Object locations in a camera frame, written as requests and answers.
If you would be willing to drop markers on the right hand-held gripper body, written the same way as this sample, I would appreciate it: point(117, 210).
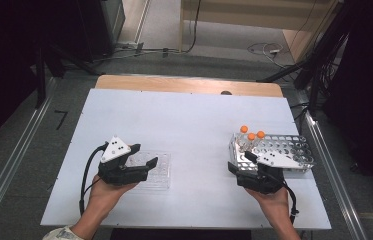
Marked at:
point(274, 160)

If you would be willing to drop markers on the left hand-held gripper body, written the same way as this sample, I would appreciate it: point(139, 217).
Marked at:
point(115, 150)

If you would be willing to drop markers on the clear plastic tube rack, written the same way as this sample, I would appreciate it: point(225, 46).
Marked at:
point(162, 176)

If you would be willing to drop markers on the metal tube rack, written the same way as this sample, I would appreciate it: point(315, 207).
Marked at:
point(289, 143)

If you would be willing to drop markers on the person's right hand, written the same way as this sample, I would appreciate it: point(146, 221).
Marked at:
point(272, 203)

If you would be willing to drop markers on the person's left hand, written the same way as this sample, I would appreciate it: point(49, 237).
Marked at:
point(107, 196)

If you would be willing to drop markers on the white board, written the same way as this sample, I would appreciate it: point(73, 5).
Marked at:
point(190, 116)

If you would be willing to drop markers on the light left sleeve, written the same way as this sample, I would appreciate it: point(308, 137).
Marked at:
point(62, 234)

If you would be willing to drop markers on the black metal stand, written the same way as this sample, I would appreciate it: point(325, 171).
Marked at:
point(40, 83)

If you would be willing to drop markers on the black cabinet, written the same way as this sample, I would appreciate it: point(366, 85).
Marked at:
point(90, 26)

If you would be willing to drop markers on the light wooden furniture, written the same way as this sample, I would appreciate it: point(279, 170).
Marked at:
point(240, 20)

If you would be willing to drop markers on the aluminium floor rail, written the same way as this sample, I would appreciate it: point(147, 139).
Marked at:
point(320, 146)
point(14, 150)

